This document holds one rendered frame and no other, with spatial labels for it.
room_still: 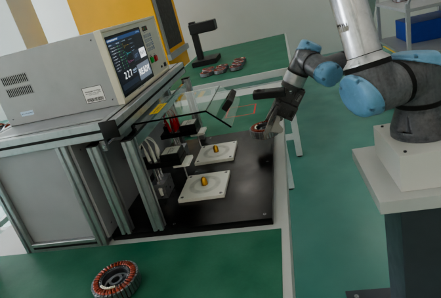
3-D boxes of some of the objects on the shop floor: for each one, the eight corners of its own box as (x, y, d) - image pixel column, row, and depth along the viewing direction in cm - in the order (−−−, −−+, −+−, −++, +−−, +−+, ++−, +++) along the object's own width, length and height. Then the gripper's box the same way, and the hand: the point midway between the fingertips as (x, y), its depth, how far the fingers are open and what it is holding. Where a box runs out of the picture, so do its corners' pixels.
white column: (84, 130, 512) (-23, -131, 395) (68, 144, 471) (-57, -144, 355) (56, 136, 524) (-57, -116, 407) (37, 149, 483) (-94, -128, 366)
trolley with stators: (440, 77, 367) (439, -24, 331) (495, 109, 275) (502, -26, 239) (380, 88, 380) (373, -8, 345) (413, 122, 289) (408, -5, 253)
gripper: (307, 98, 111) (281, 149, 120) (303, 83, 128) (281, 128, 137) (283, 87, 111) (258, 140, 120) (282, 74, 128) (260, 121, 137)
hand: (263, 130), depth 128 cm, fingers closed on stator, 13 cm apart
